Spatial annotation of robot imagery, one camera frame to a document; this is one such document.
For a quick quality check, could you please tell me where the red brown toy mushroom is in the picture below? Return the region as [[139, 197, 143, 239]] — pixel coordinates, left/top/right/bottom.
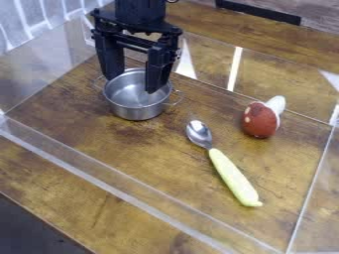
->
[[243, 95, 285, 138]]

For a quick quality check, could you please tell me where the spoon with yellow handle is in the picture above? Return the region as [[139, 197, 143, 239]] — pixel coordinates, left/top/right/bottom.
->
[[185, 120, 263, 207]]

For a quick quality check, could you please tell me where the black bar at table edge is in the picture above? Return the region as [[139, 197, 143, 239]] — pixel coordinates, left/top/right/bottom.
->
[[215, 0, 301, 26]]

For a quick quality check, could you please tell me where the clear acrylic enclosure wall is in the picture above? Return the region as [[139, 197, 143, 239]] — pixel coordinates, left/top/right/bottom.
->
[[0, 115, 283, 254]]

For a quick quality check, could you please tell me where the small silver metal pot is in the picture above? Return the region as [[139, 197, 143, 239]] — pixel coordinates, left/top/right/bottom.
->
[[90, 67, 184, 121]]

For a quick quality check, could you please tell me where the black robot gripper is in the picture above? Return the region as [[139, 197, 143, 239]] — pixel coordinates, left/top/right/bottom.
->
[[89, 0, 183, 94]]

